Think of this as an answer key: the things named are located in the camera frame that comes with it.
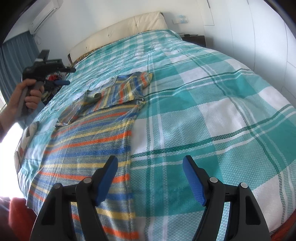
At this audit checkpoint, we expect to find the striped knit sweater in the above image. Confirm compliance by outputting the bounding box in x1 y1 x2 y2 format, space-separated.
22 72 152 240

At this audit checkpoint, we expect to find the left forearm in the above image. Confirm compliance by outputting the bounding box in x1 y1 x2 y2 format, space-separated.
0 107 18 142

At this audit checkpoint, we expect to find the pile of colourful clothes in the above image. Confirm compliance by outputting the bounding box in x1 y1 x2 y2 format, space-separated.
41 72 67 105

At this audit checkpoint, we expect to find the left hand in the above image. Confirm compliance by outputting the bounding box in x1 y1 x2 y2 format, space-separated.
4 79 44 121

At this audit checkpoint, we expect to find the blue curtain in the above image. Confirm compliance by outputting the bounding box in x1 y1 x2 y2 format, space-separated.
0 31 39 102

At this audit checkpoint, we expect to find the white air conditioner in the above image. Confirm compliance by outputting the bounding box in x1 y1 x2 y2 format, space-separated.
29 0 63 35

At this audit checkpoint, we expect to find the patterned cushion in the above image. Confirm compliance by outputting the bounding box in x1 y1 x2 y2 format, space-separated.
14 121 40 173

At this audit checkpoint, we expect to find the cream padded headboard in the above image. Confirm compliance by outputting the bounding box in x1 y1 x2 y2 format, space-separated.
68 11 168 64

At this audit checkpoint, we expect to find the teal plaid bedspread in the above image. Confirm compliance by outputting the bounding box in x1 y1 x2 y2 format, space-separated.
17 29 296 241

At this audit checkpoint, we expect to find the dark nightstand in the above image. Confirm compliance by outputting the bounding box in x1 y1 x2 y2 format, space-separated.
180 34 207 48

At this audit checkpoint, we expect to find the white wardrobe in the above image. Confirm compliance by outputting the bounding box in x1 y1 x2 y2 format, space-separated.
198 0 295 105

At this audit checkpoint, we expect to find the wall socket plate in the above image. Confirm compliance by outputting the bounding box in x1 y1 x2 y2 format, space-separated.
172 15 189 25

